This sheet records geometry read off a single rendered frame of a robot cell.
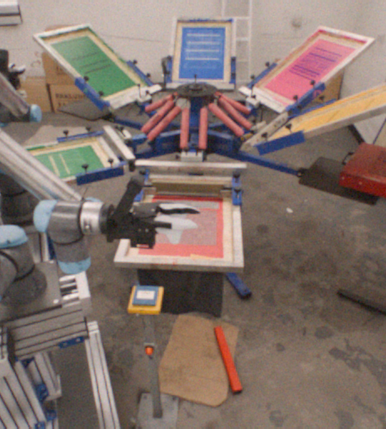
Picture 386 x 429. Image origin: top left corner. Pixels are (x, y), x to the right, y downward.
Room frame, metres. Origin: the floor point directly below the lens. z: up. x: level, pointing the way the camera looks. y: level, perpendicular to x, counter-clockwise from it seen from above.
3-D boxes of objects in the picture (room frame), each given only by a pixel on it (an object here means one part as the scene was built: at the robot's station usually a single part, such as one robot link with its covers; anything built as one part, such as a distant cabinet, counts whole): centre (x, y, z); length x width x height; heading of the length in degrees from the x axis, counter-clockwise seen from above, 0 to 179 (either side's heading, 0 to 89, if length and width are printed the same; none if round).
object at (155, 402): (1.10, 0.19, 0.48); 0.22 x 0.22 x 0.96; 86
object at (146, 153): (2.43, 0.53, 0.90); 1.24 x 0.06 x 0.06; 116
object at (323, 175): (2.33, -0.59, 0.91); 1.34 x 0.40 x 0.08; 56
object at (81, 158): (2.30, 0.78, 1.05); 1.08 x 0.61 x 0.23; 116
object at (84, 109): (3.08, 0.53, 0.91); 1.34 x 0.40 x 0.08; 56
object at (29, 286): (0.86, 0.55, 1.31); 0.15 x 0.15 x 0.10
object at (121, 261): (1.65, 0.04, 0.97); 0.79 x 0.58 x 0.04; 176
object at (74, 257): (0.72, 0.29, 1.56); 0.11 x 0.08 x 0.11; 175
